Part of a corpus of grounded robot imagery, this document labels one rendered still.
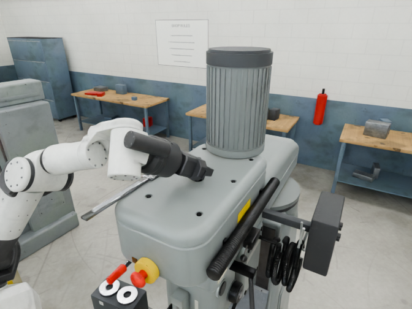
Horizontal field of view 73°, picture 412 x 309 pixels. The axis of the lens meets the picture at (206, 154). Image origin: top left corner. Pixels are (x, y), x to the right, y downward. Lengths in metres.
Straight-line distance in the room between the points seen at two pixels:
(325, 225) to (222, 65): 0.57
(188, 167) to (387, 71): 4.32
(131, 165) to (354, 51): 4.43
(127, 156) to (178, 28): 5.31
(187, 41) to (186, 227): 5.23
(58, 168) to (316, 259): 0.81
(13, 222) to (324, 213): 0.87
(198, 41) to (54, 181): 4.99
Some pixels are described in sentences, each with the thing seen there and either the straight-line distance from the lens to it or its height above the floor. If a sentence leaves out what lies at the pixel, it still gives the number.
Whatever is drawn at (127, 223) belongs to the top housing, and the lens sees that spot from 0.67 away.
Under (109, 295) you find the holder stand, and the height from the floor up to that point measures 1.18.
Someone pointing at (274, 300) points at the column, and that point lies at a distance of 1.56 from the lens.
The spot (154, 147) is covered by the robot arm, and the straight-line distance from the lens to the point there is 0.56.
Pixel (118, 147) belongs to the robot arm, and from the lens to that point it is 0.57.
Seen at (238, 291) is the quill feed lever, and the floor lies 1.48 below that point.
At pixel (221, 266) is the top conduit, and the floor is 1.80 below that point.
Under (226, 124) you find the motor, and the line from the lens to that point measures 0.85.
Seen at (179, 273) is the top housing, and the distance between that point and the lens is 0.66.
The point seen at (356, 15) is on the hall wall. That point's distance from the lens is 4.78.
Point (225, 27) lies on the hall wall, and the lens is 5.30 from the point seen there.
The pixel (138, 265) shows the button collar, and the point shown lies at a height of 1.78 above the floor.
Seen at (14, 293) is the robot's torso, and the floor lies 1.65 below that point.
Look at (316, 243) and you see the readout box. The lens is 1.00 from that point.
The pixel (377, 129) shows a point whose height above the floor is 1.00.
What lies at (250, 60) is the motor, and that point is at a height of 2.19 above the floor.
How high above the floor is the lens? 2.27
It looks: 25 degrees down
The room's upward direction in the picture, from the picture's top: straight up
